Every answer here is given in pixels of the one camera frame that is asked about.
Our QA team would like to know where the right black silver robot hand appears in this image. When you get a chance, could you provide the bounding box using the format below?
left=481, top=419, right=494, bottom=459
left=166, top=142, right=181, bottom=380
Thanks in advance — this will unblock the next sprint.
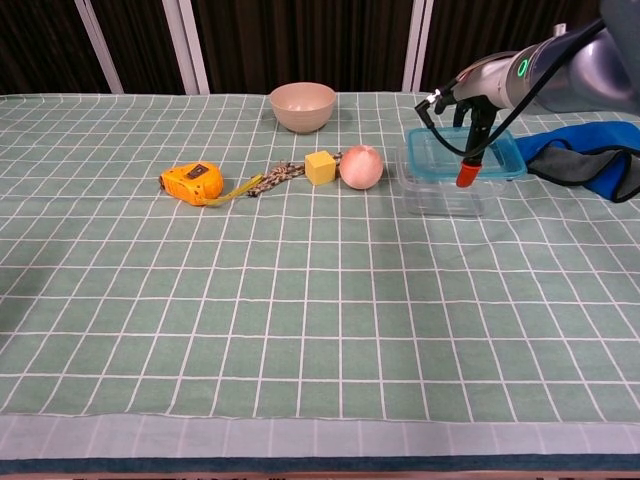
left=432, top=51, right=506, bottom=189

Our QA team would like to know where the blue transparent container lid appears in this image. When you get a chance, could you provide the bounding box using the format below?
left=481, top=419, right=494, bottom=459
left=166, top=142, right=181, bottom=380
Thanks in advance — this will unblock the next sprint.
left=405, top=125, right=529, bottom=181

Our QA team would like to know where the clear plastic container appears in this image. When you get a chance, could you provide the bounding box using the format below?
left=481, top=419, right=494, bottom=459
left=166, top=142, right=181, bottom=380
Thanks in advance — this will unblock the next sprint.
left=397, top=144, right=509, bottom=217

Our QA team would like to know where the blue grey cloth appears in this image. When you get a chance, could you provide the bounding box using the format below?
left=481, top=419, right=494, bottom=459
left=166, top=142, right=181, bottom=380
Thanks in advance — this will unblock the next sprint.
left=514, top=120, right=640, bottom=204

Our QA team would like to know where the pink peach ball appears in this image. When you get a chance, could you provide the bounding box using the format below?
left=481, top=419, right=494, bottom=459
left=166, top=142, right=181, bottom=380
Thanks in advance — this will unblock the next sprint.
left=338, top=144, right=385, bottom=192

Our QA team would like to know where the beige bowl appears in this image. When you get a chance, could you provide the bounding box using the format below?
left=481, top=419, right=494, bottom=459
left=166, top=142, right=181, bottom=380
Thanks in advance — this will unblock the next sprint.
left=268, top=82, right=337, bottom=135

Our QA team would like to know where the yellow cube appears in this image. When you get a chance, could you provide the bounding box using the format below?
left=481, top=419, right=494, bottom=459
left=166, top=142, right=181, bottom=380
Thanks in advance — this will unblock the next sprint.
left=304, top=149, right=336, bottom=187

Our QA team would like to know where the dark pleated curtain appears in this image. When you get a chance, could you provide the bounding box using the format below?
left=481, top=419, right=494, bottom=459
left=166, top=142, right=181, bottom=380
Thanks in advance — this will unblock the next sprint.
left=0, top=0, right=640, bottom=96

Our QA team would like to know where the orange tape measure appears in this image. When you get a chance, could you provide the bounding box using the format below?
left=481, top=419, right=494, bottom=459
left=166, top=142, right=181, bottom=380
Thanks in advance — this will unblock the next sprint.
left=159, top=162, right=265, bottom=207

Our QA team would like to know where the green checked tablecloth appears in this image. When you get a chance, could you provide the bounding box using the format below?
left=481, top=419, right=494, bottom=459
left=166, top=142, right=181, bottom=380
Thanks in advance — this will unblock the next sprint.
left=0, top=88, right=640, bottom=474

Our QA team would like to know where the black robot hand cable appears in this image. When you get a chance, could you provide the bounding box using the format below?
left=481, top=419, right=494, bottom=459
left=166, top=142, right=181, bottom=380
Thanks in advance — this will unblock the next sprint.
left=415, top=19, right=607, bottom=157

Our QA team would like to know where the white metal frame post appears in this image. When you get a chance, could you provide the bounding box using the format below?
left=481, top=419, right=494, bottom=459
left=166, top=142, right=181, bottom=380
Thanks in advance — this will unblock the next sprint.
left=74, top=0, right=125, bottom=95
left=162, top=0, right=210, bottom=95
left=402, top=0, right=434, bottom=93

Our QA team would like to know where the braided rope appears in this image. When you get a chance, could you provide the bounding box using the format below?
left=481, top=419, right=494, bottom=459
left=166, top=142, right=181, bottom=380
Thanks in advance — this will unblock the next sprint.
left=247, top=151, right=345, bottom=199

